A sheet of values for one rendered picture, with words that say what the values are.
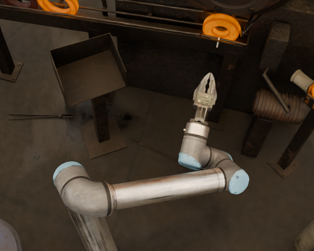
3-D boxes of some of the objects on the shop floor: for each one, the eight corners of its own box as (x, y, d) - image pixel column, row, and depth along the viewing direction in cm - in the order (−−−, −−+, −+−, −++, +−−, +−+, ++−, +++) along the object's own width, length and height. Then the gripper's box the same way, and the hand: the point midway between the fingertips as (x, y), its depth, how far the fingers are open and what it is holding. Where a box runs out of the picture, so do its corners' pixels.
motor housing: (238, 134, 277) (260, 80, 229) (279, 143, 275) (309, 92, 227) (234, 155, 271) (255, 105, 223) (276, 165, 269) (306, 117, 222)
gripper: (211, 124, 194) (223, 70, 197) (187, 119, 194) (200, 65, 198) (209, 128, 202) (221, 76, 205) (186, 123, 203) (199, 71, 206)
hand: (209, 76), depth 204 cm, fingers closed
